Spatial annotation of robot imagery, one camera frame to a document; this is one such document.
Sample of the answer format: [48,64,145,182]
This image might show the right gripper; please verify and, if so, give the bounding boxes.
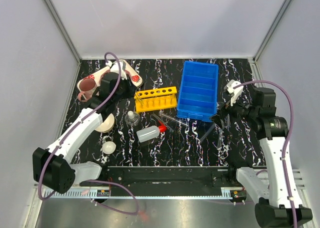
[209,91,259,129]

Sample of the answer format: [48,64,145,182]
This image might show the yellow test tube rack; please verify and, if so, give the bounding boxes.
[134,86,178,113]

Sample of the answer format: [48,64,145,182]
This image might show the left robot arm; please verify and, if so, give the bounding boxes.
[32,71,137,194]

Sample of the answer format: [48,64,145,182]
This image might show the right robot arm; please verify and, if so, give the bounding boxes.
[211,88,313,227]

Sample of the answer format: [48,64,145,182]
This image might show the clear glass stoppered flask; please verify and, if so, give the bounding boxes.
[124,111,140,126]

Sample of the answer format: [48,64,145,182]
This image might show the blue divided plastic bin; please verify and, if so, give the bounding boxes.
[176,61,219,122]

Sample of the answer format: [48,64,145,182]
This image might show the pink mug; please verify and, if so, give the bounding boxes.
[77,78,97,102]

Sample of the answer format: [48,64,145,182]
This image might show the beige ceramic mortar bowl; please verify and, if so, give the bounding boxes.
[95,114,115,133]

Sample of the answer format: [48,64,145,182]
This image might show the white wash bottle red cap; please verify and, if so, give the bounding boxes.
[136,123,167,143]

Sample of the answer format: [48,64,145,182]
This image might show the white round lid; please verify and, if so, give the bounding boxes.
[102,141,116,154]

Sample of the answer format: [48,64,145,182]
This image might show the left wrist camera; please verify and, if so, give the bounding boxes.
[110,60,130,76]

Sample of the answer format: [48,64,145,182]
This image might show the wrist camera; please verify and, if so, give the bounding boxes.
[224,80,243,107]
[110,60,130,76]

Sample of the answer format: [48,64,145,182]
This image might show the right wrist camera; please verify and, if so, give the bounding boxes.
[224,80,243,107]

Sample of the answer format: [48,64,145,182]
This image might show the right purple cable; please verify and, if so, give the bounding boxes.
[212,80,298,228]

